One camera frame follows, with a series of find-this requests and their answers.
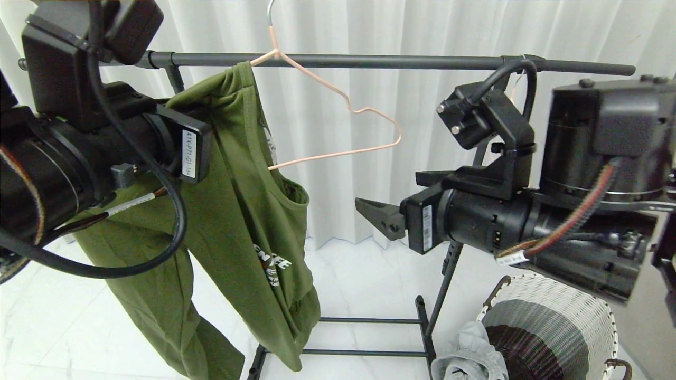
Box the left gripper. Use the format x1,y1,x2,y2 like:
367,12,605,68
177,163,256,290
79,104,213,213

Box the pale grey shorts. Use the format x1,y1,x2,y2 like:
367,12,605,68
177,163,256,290
430,322,509,380

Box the green long-sleeved shirt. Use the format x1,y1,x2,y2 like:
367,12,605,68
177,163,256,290
71,61,321,380

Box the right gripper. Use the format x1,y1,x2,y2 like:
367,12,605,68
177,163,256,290
355,185,550,257

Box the white curtain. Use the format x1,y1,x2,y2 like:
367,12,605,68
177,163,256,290
0,0,676,254

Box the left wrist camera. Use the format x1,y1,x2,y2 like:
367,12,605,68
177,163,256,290
21,0,165,132

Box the white laundry basket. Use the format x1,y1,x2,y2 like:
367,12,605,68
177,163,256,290
478,274,633,380

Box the black clothes rack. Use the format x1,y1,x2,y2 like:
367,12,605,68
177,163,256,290
18,51,636,380

